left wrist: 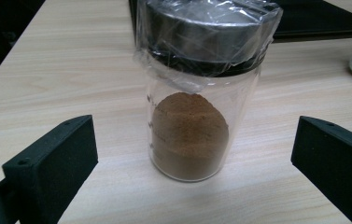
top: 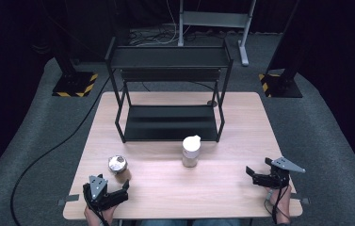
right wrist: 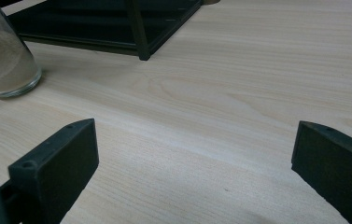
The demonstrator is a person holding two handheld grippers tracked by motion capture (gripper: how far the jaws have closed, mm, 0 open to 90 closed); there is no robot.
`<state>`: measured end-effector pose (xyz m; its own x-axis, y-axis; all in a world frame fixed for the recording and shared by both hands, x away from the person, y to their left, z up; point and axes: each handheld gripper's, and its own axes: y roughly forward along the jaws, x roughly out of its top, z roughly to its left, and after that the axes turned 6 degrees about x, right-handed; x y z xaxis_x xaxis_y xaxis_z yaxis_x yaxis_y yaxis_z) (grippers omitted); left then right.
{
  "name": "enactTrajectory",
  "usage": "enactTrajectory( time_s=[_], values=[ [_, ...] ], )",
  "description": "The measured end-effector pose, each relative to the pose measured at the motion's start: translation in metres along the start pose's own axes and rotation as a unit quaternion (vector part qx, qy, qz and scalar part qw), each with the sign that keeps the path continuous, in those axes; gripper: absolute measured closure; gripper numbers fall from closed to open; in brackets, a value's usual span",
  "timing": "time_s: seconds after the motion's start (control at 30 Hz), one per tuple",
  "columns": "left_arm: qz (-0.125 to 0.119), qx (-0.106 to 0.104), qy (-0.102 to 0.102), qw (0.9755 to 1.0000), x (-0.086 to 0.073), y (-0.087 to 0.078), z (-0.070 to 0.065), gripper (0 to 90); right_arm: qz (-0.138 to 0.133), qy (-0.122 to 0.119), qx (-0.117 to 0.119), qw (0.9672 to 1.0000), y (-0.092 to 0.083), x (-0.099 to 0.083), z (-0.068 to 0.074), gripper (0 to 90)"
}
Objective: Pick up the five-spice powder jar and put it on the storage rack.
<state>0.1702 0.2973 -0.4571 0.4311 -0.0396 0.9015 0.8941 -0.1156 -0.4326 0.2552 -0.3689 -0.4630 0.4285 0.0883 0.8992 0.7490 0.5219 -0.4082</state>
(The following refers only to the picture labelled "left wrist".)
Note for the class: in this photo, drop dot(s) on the black metal two-tier rack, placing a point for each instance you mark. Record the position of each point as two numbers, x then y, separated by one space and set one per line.
320 21

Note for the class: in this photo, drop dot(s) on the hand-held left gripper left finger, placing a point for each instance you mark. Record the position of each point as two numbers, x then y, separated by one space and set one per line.
55 161

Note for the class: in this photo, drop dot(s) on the glass jar of brown powder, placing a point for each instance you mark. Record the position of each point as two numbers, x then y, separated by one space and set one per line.
189 140

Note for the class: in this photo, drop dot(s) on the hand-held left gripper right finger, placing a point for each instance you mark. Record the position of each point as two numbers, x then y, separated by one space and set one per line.
338 168

